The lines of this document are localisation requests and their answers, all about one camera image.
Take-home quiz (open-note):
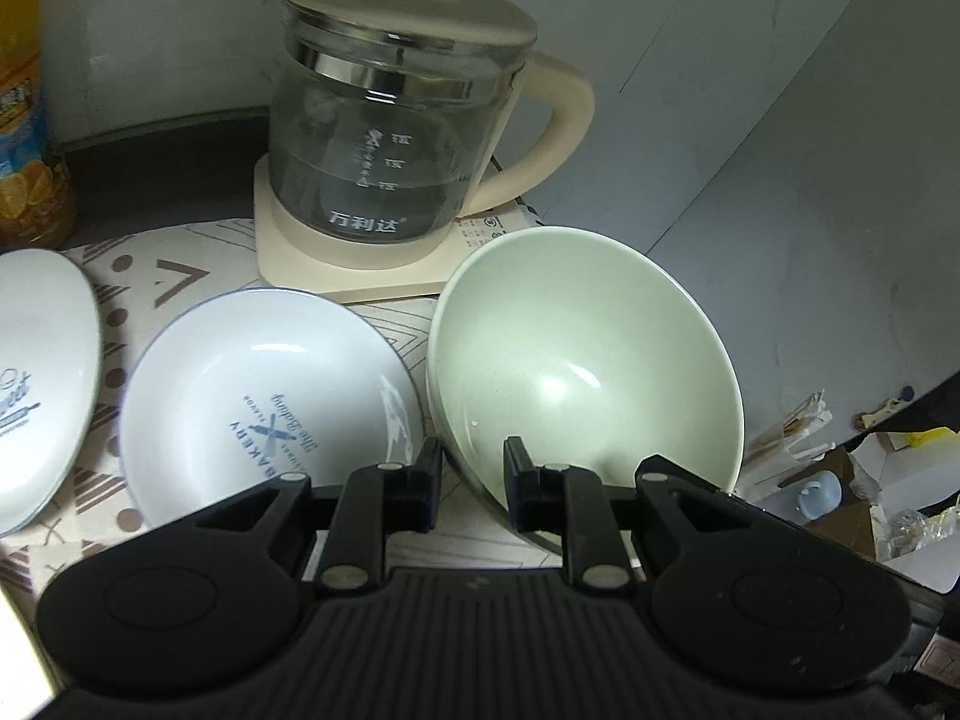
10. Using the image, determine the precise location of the pale green bowl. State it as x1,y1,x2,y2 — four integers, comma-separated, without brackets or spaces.
427,226,745,520

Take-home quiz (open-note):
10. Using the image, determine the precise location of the small white bakery plate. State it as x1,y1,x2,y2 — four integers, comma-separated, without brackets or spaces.
119,288,425,527

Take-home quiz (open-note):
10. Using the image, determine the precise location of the large white plate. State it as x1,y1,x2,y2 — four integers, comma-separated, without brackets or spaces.
0,249,103,535

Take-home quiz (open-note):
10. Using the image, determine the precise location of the light blue bottle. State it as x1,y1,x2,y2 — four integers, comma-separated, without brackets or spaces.
781,472,843,525

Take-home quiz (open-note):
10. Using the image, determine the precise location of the cream kettle base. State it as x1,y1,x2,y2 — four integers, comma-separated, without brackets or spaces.
254,158,539,304

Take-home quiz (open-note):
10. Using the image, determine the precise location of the cardboard box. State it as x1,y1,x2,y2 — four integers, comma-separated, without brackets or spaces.
736,449,875,559

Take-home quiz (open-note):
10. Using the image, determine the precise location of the glass electric kettle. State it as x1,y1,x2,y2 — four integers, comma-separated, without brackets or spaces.
268,0,596,245

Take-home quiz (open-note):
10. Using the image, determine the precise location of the orange juice bottle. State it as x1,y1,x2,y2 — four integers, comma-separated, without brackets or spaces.
0,0,76,250

